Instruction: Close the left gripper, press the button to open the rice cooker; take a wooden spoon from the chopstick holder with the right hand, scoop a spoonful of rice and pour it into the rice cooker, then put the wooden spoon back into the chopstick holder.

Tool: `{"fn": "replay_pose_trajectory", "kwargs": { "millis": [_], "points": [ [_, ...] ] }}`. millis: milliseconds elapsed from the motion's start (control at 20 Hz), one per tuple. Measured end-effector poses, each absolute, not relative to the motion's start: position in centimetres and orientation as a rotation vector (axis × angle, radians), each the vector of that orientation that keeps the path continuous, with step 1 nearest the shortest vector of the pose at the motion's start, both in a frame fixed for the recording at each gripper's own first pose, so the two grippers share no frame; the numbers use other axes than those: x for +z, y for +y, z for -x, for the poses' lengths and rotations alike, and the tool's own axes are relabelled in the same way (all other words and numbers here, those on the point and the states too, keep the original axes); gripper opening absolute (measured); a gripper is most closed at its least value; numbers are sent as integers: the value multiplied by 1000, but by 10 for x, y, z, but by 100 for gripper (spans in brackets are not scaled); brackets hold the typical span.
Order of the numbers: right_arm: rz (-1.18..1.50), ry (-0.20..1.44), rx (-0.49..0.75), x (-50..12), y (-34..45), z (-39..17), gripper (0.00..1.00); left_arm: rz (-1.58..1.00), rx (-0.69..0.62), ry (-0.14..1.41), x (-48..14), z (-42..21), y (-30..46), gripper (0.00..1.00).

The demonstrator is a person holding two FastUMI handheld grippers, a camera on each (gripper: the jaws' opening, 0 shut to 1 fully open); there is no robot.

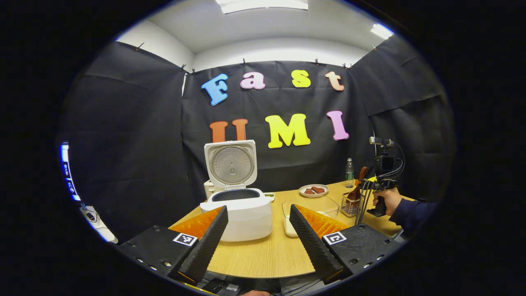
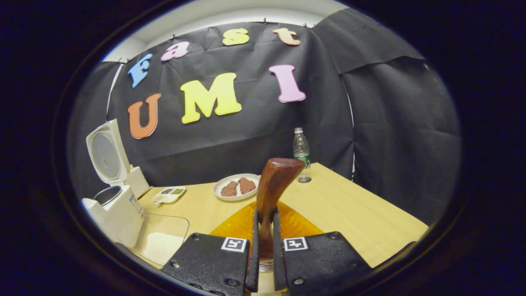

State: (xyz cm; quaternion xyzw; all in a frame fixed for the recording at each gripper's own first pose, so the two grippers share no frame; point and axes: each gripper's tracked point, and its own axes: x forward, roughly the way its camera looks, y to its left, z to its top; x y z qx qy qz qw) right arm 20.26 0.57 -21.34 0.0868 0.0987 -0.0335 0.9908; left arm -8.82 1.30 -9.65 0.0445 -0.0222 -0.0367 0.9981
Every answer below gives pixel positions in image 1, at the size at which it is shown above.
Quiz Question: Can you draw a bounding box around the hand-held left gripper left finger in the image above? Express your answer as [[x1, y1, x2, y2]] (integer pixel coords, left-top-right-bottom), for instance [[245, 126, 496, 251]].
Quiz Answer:
[[119, 206, 229, 284]]

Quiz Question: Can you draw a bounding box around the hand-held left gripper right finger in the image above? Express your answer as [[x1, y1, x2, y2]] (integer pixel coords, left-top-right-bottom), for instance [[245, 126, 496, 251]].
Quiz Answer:
[[290, 204, 401, 285]]

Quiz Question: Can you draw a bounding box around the white rice cooker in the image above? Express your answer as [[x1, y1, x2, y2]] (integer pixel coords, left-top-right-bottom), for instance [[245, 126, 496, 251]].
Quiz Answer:
[[200, 140, 274, 242]]

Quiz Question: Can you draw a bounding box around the clear glass bowl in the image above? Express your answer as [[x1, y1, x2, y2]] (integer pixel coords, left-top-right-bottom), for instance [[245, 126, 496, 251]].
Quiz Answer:
[[282, 197, 340, 238]]

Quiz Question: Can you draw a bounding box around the white round plate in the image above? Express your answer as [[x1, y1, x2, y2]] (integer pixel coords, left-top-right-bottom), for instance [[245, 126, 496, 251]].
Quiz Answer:
[[299, 184, 329, 198]]

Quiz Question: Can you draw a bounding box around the black backdrop cloth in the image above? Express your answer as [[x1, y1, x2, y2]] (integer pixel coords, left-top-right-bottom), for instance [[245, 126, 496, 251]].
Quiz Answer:
[[60, 35, 457, 243]]

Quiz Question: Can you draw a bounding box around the small ceiling light panel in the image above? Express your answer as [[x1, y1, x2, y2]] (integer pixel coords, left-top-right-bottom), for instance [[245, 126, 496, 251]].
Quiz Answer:
[[371, 23, 394, 40]]

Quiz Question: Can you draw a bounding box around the bright window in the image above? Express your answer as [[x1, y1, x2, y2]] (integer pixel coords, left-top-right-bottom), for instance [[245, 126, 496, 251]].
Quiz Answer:
[[60, 142, 81, 202]]

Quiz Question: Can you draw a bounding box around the long ceiling light panel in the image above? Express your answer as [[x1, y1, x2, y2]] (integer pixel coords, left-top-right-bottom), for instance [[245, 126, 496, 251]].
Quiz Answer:
[[216, 0, 309, 14]]

